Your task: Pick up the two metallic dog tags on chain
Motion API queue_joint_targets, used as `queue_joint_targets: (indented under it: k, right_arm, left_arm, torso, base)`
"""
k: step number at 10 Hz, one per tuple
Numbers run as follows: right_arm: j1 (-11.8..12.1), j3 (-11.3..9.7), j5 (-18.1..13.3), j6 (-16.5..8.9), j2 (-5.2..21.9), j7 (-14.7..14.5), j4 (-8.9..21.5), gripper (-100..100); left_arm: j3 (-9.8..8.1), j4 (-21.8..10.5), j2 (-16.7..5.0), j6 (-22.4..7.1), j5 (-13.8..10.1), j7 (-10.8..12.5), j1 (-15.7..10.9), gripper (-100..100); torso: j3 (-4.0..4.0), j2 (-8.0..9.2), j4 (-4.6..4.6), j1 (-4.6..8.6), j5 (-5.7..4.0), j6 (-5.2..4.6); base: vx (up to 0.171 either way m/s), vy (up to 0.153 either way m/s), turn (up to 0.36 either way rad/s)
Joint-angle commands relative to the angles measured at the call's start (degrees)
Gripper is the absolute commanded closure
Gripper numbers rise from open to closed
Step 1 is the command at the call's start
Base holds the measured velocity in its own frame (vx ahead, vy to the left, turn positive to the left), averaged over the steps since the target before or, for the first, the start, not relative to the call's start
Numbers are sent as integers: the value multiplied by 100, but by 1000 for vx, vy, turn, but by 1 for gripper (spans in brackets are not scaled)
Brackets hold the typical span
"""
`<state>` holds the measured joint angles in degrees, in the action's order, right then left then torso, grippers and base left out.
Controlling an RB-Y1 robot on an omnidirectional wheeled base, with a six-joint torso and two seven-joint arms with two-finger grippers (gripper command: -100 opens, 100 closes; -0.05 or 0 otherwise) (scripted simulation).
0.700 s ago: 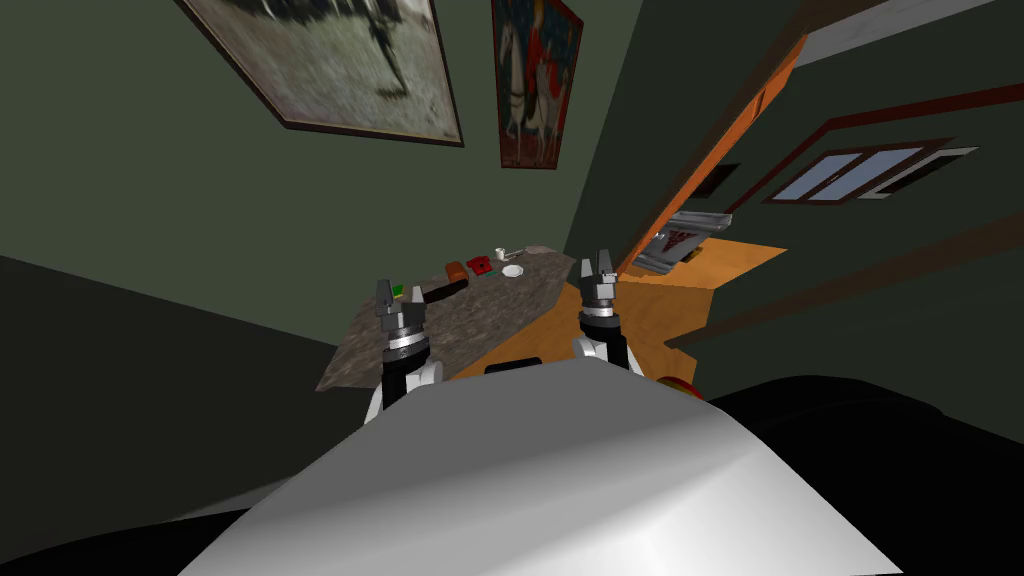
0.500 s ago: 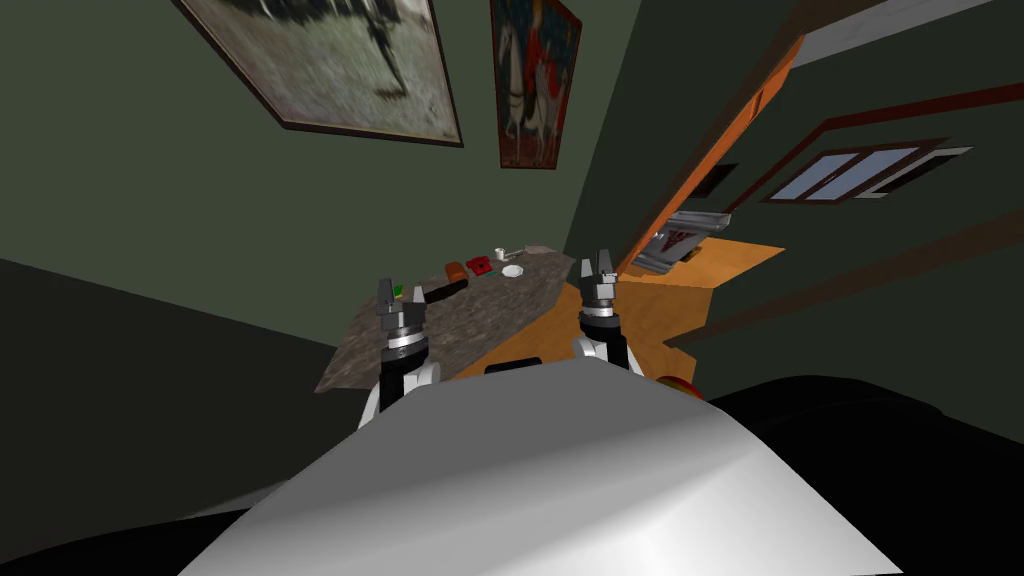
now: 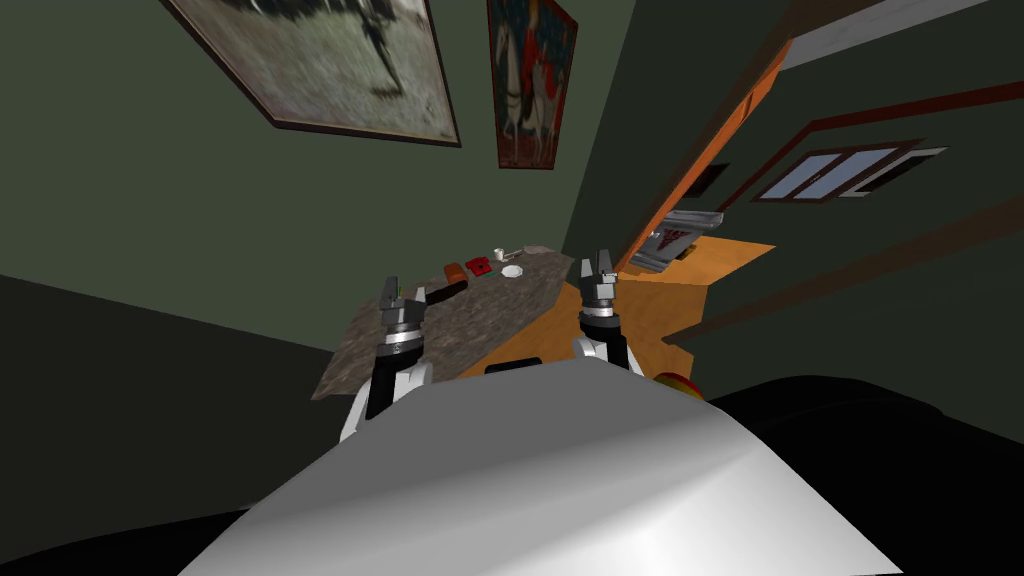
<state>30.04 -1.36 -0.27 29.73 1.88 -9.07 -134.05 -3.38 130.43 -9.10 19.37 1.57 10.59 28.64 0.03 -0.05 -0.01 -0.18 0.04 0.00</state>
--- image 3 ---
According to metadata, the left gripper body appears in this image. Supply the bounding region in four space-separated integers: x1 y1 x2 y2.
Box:
377 295 429 337

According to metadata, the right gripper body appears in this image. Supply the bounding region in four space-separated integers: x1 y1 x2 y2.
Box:
579 273 620 319

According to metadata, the black cylinder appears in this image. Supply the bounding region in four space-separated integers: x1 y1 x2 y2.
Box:
423 279 470 309

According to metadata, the grey marbled table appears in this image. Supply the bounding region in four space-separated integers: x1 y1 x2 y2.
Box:
309 247 577 402

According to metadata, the silver grey cabinet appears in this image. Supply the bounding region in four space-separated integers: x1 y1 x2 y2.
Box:
628 208 726 275

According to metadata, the red yellow round object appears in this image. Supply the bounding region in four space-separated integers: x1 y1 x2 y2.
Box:
654 370 707 402

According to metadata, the orange door leaf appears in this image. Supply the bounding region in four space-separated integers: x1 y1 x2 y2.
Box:
614 38 795 273

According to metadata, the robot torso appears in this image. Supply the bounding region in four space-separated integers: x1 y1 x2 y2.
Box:
177 357 907 576

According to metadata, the framed horse rider picture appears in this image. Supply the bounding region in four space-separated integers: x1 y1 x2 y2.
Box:
485 0 580 172

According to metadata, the large framed grey picture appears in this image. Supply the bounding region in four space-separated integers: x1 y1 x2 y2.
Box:
158 0 464 150

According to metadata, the dark framed window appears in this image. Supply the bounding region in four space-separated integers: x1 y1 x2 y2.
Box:
750 140 952 205

